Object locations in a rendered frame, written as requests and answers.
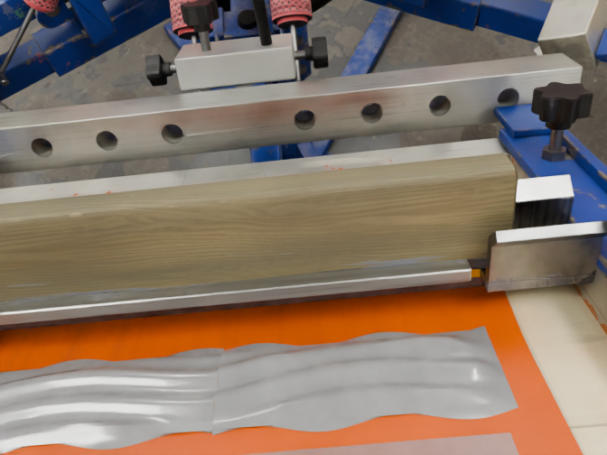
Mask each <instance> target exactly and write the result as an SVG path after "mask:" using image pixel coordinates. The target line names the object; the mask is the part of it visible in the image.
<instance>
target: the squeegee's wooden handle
mask: <svg viewBox="0 0 607 455"><path fill-rule="evenodd" d="M517 188H518V173H517V170H516V168H515V166H514V165H513V163H512V162H511V161H510V159H509V158H508V157H507V155H506V154H505V153H495V154H485V155H476V156H467V157H458V158H450V159H441V160H432V161H422V162H405V163H397V164H388V165H379V166H370V167H360V168H351V169H343V170H334V171H325V172H307V173H298V174H290V175H281V176H272V177H263V178H254V179H245V180H235V181H219V182H210V183H201V184H192V185H182V186H174V187H165V188H156V189H147V190H130V191H121V192H112V193H103V194H94V195H85V196H76V197H68V198H58V199H49V200H32V201H23V202H14V203H5V204H0V302H19V301H29V300H38V299H48V298H57V297H67V296H77V295H86V294H96V293H114V292H123V291H133V290H143V289H153V288H163V287H172V286H182V285H191V284H201V283H219V282H229V281H238V280H248V279H257V278H267V277H277V276H287V275H297V274H315V273H325V272H334V271H344V270H353V269H363V268H372V267H382V266H392V265H411V264H420V263H430V262H439V261H449V260H459V259H467V260H468V262H469V264H470V266H471V268H472V269H482V268H486V263H487V252H488V241H489V236H490V235H491V234H493V233H494V232H495V231H500V230H509V229H513V226H514V217H515V207H516V197H517Z"/></svg>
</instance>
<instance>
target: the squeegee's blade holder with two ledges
mask: <svg viewBox="0 0 607 455"><path fill-rule="evenodd" d="M471 279H472V268H471V266H470V264H469V262H468V260H467V259H459V260H449V261H439V262H430V263H420V264H411V265H392V266H382V267H372V268H363V269H353V270H344V271H334V272H325V273H315V274H297V275H287V276H277V277H267V278H257V279H248V280H238V281H229V282H219V283H201V284H191V285H182V286H172V287H163V288H153V289H143V290H133V291H123V292H105V293H96V294H86V295H77V296H67V297H57V298H48V299H38V300H29V301H19V302H0V325H5V324H15V323H25V322H36V321H45V320H64V319H74V318H83V317H93V316H103V315H113V314H122V313H132V312H142V311H160V310H170V309H180V308H191V307H200V306H210V305H220V304H230V303H239V302H258V301H268V300H278V299H287V298H297V297H307V296H317V295H326V294H336V293H355V292H365V291H375V290H385V289H395V288H404V287H414V286H424V285H434V284H443V283H462V282H469V281H470V280H471Z"/></svg>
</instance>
